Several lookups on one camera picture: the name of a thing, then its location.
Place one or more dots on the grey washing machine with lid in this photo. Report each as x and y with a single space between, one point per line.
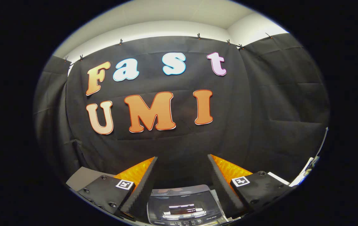
182 201

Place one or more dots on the white flat sheet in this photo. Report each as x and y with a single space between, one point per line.
277 178

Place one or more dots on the grey flat board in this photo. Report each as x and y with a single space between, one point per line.
83 177

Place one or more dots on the white narrow panel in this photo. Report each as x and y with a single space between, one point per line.
302 172

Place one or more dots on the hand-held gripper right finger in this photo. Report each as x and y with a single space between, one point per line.
224 190

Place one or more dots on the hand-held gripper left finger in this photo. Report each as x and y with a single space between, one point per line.
141 188

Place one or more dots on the black backdrop cloth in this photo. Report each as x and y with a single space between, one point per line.
260 110

